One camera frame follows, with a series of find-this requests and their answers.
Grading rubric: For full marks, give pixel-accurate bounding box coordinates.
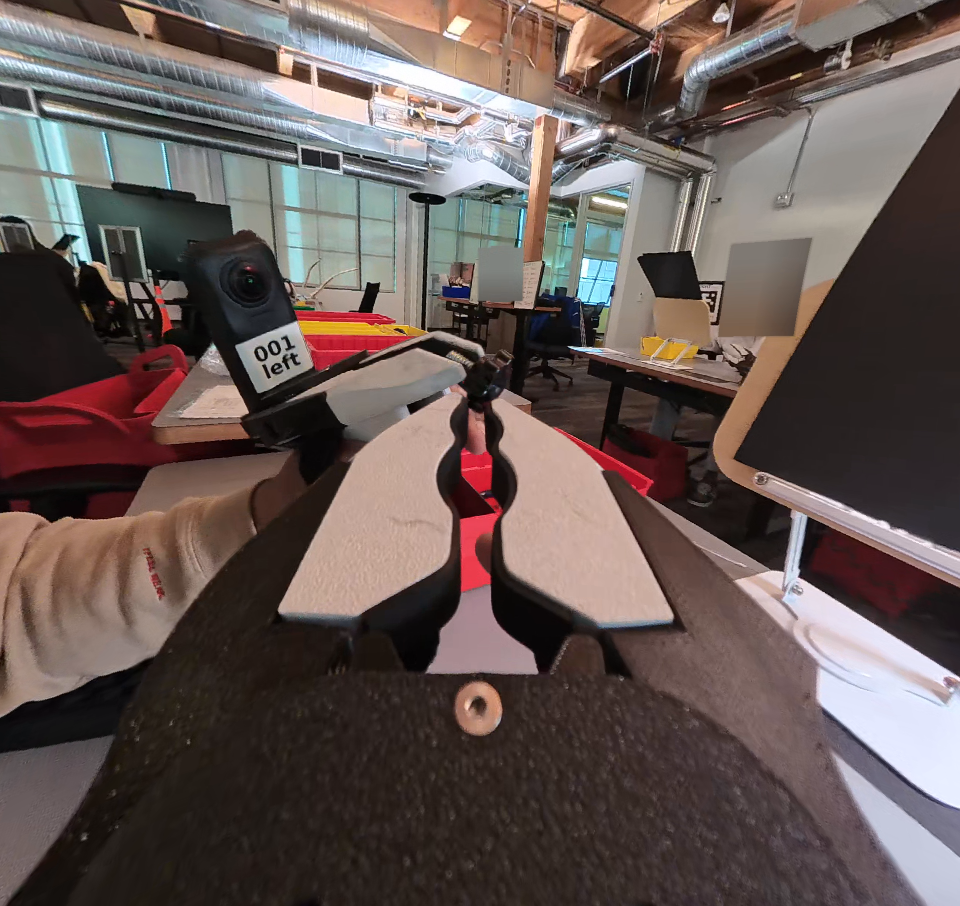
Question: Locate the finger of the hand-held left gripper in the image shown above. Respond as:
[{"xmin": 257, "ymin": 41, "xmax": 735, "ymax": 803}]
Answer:
[
  {"xmin": 357, "ymin": 330, "xmax": 487, "ymax": 368},
  {"xmin": 328, "ymin": 354, "xmax": 469, "ymax": 443}
]

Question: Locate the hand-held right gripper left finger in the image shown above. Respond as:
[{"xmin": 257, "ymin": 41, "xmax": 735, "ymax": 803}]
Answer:
[{"xmin": 277, "ymin": 394, "xmax": 462, "ymax": 673}]

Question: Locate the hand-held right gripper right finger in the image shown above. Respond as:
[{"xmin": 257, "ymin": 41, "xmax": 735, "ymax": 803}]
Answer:
[{"xmin": 482, "ymin": 398, "xmax": 678, "ymax": 674}]

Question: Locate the small black clip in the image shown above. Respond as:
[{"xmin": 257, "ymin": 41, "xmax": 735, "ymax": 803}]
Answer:
[{"xmin": 461, "ymin": 349, "xmax": 515, "ymax": 434}]

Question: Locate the red plastic bin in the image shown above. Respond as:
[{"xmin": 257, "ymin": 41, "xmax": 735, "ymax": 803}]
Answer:
[{"xmin": 453, "ymin": 426, "xmax": 655, "ymax": 593}]

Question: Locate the person's left forearm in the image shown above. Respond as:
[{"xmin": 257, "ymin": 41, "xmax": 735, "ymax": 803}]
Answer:
[{"xmin": 0, "ymin": 489, "xmax": 260, "ymax": 715}]

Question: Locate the person's left hand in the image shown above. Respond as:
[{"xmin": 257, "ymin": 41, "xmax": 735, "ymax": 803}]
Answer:
[{"xmin": 249, "ymin": 462, "xmax": 325, "ymax": 537}]

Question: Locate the standing desk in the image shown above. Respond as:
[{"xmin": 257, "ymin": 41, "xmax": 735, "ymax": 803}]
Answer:
[{"xmin": 442, "ymin": 297, "xmax": 564, "ymax": 374}]

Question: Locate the yellow storage bin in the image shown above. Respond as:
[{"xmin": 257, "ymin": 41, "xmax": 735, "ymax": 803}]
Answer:
[{"xmin": 298, "ymin": 321, "xmax": 430, "ymax": 338}]

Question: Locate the large black display screen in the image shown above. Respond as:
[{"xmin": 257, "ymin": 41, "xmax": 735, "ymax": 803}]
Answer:
[{"xmin": 75, "ymin": 184, "xmax": 235, "ymax": 282}]

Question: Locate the blue-backed office chair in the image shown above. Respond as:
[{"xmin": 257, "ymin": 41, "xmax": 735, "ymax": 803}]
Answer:
[{"xmin": 523, "ymin": 297, "xmax": 580, "ymax": 391}]

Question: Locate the red fabric bag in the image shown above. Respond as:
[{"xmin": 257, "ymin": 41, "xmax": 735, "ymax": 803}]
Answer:
[{"xmin": 602, "ymin": 424, "xmax": 690, "ymax": 503}]

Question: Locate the wooden-edged table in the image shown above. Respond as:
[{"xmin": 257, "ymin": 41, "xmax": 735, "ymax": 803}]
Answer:
[{"xmin": 152, "ymin": 351, "xmax": 535, "ymax": 448}]

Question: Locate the framed sign on tripod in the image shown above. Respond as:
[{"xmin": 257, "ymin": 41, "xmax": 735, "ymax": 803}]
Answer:
[{"xmin": 97, "ymin": 223, "xmax": 151, "ymax": 355}]

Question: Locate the black floor lamp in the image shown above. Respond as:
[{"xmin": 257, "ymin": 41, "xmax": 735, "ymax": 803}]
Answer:
[{"xmin": 408, "ymin": 192, "xmax": 448, "ymax": 331}]

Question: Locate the wooden-top table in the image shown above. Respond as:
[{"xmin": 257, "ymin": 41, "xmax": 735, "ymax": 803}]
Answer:
[{"xmin": 568, "ymin": 345, "xmax": 745, "ymax": 532}]

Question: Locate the black flag panel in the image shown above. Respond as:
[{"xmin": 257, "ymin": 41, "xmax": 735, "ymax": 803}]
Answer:
[{"xmin": 636, "ymin": 251, "xmax": 704, "ymax": 301}]

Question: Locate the tan backed board on stand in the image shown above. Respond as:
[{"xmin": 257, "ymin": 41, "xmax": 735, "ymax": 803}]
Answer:
[{"xmin": 651, "ymin": 297, "xmax": 714, "ymax": 363}]

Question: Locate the red crate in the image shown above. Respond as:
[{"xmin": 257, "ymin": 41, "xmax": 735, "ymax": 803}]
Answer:
[{"xmin": 808, "ymin": 529, "xmax": 942, "ymax": 622}]

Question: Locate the black panel on white stand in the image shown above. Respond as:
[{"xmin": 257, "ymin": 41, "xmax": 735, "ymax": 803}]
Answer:
[{"xmin": 712, "ymin": 81, "xmax": 960, "ymax": 809}]

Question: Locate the wooden support post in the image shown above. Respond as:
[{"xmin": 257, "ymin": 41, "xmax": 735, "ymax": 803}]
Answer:
[{"xmin": 522, "ymin": 114, "xmax": 561, "ymax": 265}]

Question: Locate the silver air duct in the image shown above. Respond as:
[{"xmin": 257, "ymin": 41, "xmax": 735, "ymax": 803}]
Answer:
[{"xmin": 0, "ymin": 0, "xmax": 571, "ymax": 142}]

